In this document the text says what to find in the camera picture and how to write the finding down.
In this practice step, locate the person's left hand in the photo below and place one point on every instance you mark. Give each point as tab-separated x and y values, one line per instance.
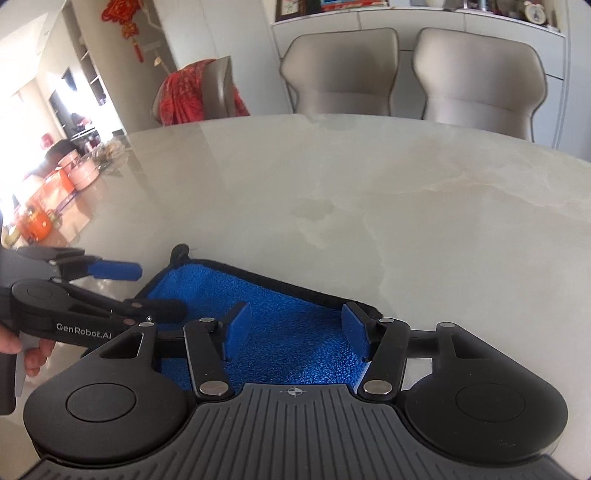
39	357

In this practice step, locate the red patterned cloth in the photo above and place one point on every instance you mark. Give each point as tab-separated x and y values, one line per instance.
184	97

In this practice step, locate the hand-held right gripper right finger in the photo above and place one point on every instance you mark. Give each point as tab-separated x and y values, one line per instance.
355	330

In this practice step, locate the stack of books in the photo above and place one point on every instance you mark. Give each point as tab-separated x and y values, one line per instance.
353	4

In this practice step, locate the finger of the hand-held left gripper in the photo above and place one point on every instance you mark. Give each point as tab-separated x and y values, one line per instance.
152	309
115	271

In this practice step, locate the small alarm clock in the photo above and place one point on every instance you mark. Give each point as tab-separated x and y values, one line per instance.
535	11

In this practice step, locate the blue towel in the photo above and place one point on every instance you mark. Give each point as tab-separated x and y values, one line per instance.
295	332

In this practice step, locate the dark picture frame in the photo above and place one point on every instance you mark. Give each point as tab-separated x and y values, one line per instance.
295	9

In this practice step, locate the pink round jar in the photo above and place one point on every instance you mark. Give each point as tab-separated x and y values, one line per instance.
85	175

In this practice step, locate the beige dining chair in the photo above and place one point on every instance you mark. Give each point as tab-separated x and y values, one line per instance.
480	78
341	74

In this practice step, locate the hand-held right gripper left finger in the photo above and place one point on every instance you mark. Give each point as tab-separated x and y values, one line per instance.
238	330

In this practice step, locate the grey dining chair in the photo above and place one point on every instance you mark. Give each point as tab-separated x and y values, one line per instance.
219	87

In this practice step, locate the red hanging knot decoration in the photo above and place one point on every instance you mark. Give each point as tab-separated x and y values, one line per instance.
122	18

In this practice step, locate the orange box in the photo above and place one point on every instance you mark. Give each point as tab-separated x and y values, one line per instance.
51	191

